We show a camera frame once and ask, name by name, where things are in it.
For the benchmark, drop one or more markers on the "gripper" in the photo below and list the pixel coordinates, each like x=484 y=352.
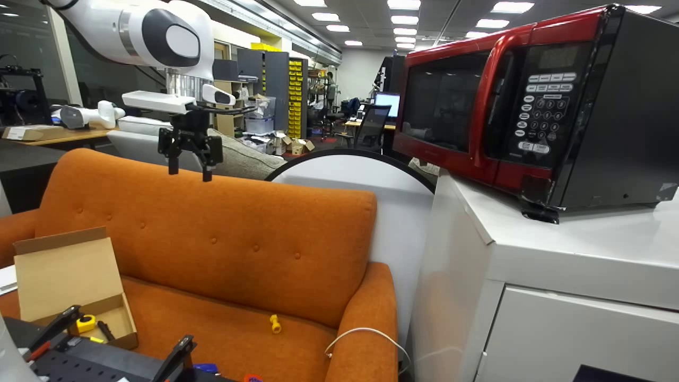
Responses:
x=191 y=127

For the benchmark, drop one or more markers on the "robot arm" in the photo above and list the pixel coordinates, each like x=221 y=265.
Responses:
x=106 y=29

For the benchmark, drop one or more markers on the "open cardboard box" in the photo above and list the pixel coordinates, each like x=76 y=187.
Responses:
x=66 y=276

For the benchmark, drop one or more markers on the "small yellow object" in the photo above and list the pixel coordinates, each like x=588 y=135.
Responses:
x=275 y=323

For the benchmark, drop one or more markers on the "blue object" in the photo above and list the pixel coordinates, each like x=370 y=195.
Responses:
x=206 y=368

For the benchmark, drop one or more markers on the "orange sofa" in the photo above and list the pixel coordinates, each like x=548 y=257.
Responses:
x=223 y=239

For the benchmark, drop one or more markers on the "clear plastic bin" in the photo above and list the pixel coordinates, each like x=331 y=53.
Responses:
x=260 y=114

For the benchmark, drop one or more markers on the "heap of cardboard boxes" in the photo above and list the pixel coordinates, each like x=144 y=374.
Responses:
x=289 y=144

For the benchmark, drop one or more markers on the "white robot part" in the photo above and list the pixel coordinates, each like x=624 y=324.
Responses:
x=85 y=115

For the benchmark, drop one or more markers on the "grey cabinet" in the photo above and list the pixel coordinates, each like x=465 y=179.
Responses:
x=276 y=79

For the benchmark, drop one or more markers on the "shelf of yellow bins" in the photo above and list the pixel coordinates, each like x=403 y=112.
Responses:
x=295 y=98

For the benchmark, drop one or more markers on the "wooden desk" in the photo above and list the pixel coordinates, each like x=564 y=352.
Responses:
x=63 y=137

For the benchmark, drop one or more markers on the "person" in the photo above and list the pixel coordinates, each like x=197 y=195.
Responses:
x=330 y=87

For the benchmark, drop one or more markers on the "black 3d printer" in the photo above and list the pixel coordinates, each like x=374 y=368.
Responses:
x=26 y=101

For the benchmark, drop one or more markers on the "round white panel black rim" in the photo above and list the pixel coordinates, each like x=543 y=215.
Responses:
x=371 y=180

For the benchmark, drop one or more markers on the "office chair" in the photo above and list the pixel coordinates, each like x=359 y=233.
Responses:
x=371 y=124

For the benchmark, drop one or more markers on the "black marker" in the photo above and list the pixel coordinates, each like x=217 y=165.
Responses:
x=105 y=330

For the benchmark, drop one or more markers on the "yellow tape measure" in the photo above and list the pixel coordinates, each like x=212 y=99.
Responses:
x=85 y=323

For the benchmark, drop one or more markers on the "black clamp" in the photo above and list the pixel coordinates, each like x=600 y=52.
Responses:
x=175 y=358
x=55 y=324

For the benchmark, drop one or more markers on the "monitor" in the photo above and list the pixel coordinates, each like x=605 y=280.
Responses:
x=388 y=103

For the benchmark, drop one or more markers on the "white paper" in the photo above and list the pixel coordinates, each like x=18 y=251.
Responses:
x=6 y=278

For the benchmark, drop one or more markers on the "black perforated board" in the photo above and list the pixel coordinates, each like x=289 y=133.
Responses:
x=106 y=366

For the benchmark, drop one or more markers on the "microwave door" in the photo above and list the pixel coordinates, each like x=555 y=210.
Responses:
x=445 y=101

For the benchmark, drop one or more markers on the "white cabinet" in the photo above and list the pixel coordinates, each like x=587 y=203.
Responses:
x=557 y=276

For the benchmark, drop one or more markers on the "red and black microwave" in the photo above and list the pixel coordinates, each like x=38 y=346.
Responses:
x=610 y=106

